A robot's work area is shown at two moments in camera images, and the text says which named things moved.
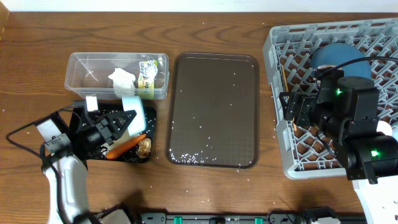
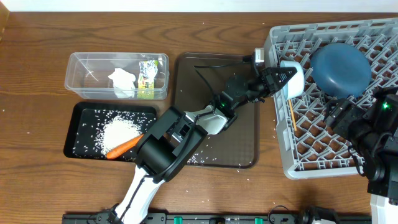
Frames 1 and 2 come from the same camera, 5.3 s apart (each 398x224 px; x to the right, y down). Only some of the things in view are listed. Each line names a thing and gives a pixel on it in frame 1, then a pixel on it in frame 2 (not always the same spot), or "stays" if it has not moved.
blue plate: (333, 55) stays
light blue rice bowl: (138, 124) -> (295, 89)
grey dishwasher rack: (288, 51) stays
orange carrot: (125, 147) stays
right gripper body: (303, 104) -> (347, 115)
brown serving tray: (212, 111) stays
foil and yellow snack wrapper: (148, 70) stays
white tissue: (124, 83) stays
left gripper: (107, 135) -> (270, 80)
